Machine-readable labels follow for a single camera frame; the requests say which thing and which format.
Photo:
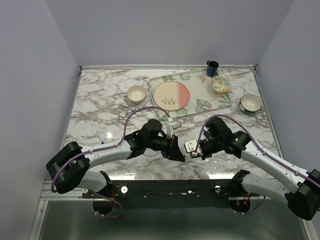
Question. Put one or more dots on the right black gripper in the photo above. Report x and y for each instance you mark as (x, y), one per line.
(204, 155)

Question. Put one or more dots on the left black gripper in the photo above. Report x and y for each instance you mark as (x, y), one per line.
(175, 153)

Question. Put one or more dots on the blue cap thin marker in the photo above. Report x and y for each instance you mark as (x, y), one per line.
(100, 137)

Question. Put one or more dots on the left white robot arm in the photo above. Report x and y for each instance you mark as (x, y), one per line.
(70, 167)

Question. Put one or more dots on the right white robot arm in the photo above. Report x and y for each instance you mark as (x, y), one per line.
(295, 186)

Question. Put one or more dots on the floral rectangular serving tray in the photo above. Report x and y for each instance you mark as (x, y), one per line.
(202, 97)

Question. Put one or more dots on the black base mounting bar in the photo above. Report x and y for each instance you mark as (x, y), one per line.
(200, 193)

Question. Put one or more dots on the cream and pink plate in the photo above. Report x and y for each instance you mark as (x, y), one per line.
(171, 95)

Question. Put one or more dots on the teal rimmed white bowl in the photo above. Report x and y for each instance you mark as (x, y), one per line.
(250, 104)

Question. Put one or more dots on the floral yellow rimmed bowl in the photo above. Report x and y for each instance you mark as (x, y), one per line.
(220, 84)

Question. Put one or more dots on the white bowl blue stripes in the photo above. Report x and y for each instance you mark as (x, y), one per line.
(136, 94)

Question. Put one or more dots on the dark blue mug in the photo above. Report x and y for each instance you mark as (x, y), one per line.
(212, 68)

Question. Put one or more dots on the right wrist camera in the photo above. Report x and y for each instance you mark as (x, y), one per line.
(190, 148)

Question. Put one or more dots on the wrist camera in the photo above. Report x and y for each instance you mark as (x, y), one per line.
(171, 127)
(190, 148)

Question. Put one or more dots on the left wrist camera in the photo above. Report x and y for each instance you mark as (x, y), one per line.
(171, 127)

